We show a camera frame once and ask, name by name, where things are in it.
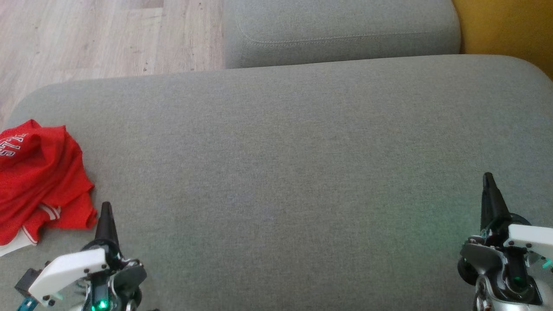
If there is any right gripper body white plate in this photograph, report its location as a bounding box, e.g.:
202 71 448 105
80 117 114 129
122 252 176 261
457 225 553 304

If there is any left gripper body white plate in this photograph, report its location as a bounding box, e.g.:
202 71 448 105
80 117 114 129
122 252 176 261
28 246 148 311

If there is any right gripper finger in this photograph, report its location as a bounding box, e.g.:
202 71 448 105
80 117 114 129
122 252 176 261
480 172 512 242

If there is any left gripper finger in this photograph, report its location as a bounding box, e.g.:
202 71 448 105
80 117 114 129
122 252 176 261
93 202 121 256

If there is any red white sports jersey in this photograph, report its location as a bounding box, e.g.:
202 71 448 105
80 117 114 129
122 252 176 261
0 120 98 258

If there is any large grey sofa seat cushion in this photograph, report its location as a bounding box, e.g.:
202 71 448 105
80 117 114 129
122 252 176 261
0 54 553 311

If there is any small grey sofa cushion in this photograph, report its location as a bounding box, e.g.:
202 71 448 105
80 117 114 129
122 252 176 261
222 0 462 70

